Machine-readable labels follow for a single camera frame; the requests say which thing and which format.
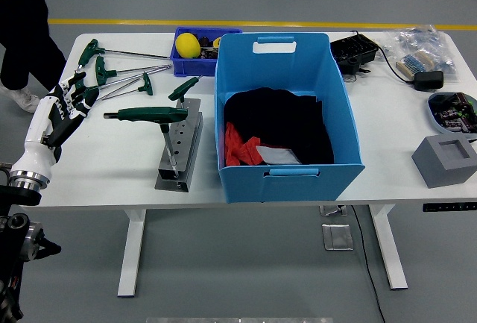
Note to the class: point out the small metal floor plate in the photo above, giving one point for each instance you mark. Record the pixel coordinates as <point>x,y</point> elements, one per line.
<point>331,210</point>

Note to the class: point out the black power adapter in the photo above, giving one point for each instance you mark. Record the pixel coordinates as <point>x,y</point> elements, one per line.
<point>428,80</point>

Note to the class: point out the black table control panel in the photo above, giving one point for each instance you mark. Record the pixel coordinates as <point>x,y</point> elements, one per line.
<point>447,207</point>

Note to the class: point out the large light blue box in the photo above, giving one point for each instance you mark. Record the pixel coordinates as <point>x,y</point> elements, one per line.
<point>283,73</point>

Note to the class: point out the black cloth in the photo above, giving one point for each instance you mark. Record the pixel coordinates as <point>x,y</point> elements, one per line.
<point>275,121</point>

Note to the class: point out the red cloth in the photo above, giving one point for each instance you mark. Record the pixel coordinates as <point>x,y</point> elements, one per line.
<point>234,144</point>

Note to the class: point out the yellow tape measure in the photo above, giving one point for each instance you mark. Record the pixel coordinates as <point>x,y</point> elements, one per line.
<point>217,42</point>

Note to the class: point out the grey metal wrench rack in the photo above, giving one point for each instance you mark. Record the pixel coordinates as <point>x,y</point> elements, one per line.
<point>186,151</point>

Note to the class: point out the black plastic tray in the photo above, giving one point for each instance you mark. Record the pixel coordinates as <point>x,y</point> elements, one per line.
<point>354,50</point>

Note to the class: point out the beige resistor strip bundle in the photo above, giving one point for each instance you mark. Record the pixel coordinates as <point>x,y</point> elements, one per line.
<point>413,63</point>

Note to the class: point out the white table leg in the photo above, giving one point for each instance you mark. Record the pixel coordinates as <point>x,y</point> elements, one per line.
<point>391,256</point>
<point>130,256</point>

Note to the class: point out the small dark blue bin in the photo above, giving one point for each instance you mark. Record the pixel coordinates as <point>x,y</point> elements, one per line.
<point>194,67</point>

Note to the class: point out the light blue plate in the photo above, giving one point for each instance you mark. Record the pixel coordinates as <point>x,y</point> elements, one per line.
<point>434,121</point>

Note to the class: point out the yellow lemon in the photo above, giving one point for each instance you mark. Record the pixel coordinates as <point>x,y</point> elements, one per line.
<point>188,45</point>

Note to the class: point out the dark brown parts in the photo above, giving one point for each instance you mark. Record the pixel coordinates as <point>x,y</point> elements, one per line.
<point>209,53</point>

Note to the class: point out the dark round part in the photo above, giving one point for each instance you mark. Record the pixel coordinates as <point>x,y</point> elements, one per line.
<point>204,41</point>

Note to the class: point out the white grey cloth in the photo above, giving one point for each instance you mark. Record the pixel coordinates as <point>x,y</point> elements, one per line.
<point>275,155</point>

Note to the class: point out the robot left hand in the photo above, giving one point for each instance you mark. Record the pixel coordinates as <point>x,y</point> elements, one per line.
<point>41,121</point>

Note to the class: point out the pile of electronic parts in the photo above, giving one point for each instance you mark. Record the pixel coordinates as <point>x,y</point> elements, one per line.
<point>454,114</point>

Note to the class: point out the clear plastic component bags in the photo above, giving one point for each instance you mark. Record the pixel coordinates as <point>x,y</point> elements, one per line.
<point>421,39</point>

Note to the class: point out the person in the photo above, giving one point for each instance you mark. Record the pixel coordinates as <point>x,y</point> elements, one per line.
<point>22,21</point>

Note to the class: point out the large metal floor plate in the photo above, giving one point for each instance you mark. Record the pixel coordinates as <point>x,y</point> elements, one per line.
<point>337,237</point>

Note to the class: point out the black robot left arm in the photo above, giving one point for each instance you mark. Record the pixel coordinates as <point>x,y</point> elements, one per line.
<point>15,196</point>

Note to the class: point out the grey block with square recess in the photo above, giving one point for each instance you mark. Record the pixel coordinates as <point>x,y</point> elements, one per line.
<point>439,170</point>

